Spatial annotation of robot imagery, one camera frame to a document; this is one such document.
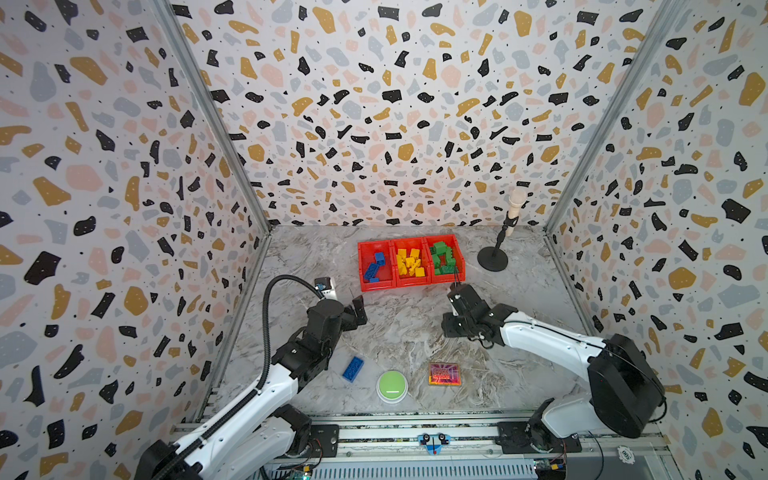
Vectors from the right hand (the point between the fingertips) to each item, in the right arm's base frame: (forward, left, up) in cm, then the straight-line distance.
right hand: (444, 319), depth 87 cm
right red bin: (+33, -6, -4) cm, 34 cm away
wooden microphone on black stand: (+30, -23, -9) cm, 38 cm away
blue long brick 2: (+21, +24, -6) cm, 32 cm away
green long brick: (+25, -4, -5) cm, 25 cm away
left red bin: (+21, +18, -7) cm, 29 cm away
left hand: (+1, +25, +11) cm, 28 cm away
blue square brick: (+27, +21, -6) cm, 35 cm away
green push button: (-17, +15, -6) cm, 23 cm away
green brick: (+31, -1, -4) cm, 31 cm away
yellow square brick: (+22, +13, -6) cm, 27 cm away
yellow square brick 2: (+29, +8, -6) cm, 31 cm away
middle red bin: (+34, +10, -6) cm, 36 cm away
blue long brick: (-13, +26, -6) cm, 29 cm away
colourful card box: (-14, 0, -7) cm, 15 cm away
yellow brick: (+22, +7, -7) cm, 24 cm away
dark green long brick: (+25, +1, -6) cm, 26 cm away
